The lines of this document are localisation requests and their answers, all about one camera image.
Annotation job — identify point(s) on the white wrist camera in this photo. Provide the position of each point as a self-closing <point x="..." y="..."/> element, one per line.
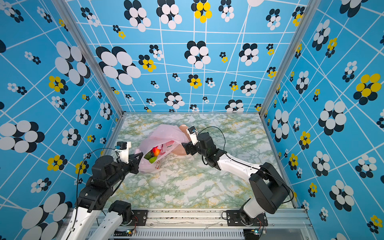
<point x="193" y="133"/>
<point x="122" y="150"/>

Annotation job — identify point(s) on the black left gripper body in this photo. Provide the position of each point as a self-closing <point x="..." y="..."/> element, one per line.
<point x="132" y="167"/>

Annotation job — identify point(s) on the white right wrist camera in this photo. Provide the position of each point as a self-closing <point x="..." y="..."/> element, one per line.
<point x="193" y="133"/>

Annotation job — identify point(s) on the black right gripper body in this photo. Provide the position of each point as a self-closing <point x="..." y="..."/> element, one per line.
<point x="194" y="149"/>

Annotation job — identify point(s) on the aluminium frame post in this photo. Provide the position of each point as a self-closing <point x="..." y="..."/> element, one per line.
<point x="70" y="22"/>
<point x="288" y="57"/>

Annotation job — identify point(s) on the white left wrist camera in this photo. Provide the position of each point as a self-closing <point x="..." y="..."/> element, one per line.
<point x="122" y="150"/>

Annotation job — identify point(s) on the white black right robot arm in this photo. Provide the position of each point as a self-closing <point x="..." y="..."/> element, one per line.
<point x="269" y="189"/>

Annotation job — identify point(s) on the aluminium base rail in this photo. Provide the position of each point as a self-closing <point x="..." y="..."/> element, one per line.
<point x="203" y="224"/>

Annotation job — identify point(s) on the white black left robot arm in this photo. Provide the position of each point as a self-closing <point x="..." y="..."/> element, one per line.
<point x="107" y="174"/>

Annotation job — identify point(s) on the orange yellow mango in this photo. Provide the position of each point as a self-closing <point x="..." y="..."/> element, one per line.
<point x="155" y="151"/>

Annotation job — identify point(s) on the pink printed plastic bag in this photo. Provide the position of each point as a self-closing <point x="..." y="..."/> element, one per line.
<point x="168" y="138"/>

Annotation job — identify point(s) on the aluminium frame post right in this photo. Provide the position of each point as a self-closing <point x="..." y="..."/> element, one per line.
<point x="288" y="57"/>

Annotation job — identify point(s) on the green custard apple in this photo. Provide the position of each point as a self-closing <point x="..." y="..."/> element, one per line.
<point x="152" y="160"/>

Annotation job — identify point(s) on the aluminium frame post left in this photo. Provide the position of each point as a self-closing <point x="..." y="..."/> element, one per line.
<point x="70" y="22"/>

